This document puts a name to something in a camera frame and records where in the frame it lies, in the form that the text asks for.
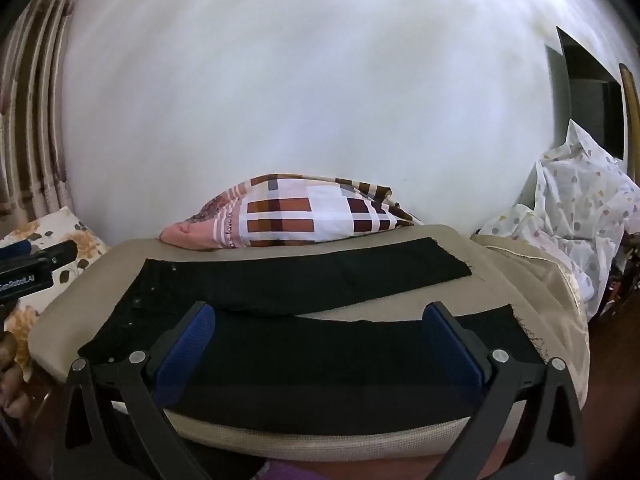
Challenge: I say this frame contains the black pants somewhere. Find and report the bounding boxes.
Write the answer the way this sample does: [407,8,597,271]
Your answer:
[77,236,543,436]

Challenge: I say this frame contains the striped floral curtain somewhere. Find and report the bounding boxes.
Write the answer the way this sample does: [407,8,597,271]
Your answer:
[0,0,96,241]

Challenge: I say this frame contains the beige mattress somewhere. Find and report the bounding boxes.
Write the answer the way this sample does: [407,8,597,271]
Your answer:
[27,224,591,461]

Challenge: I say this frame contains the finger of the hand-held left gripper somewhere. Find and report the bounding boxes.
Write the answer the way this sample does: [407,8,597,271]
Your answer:
[30,240,77,276]

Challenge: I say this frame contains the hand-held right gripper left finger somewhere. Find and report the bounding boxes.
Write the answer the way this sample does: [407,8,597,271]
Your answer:
[52,301,217,480]

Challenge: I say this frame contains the person's left hand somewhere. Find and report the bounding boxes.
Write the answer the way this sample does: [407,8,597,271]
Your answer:
[0,330,32,411]

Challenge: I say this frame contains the plaid pillow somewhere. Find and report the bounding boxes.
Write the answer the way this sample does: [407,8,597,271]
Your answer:
[159,174,426,251]

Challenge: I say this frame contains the yellow wooden post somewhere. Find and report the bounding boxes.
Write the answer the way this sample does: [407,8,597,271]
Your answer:
[618,62,640,186]

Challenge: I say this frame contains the floral pillow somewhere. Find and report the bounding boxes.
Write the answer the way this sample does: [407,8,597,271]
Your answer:
[0,206,111,381]

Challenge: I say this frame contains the white dotted bed sheet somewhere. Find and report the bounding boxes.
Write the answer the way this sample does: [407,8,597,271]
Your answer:
[472,119,640,318]

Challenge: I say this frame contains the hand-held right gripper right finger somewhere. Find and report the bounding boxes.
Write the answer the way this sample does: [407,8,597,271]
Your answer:
[421,301,588,480]

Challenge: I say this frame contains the dark wall niche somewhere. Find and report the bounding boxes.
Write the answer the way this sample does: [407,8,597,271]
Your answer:
[545,26,626,161]

